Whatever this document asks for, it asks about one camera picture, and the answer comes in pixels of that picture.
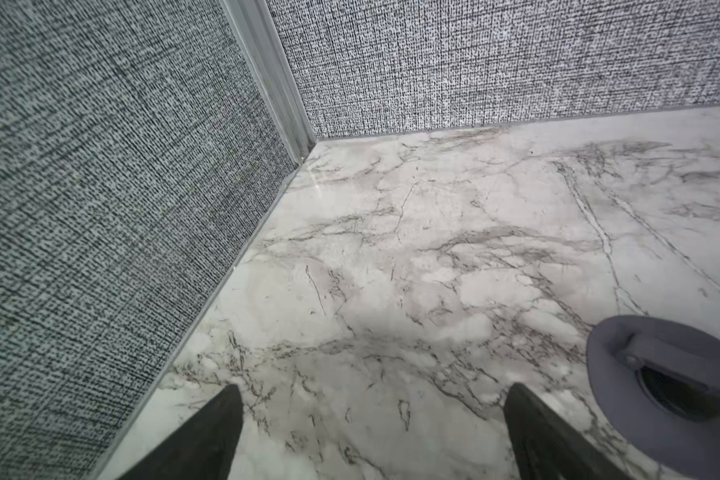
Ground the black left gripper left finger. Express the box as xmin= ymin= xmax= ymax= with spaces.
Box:
xmin=121 ymin=384 xmax=244 ymax=480

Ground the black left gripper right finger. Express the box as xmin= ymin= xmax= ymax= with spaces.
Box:
xmin=503 ymin=383 xmax=628 ymax=480

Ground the purple left phone stand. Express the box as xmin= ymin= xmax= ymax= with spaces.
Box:
xmin=586 ymin=315 xmax=720 ymax=479

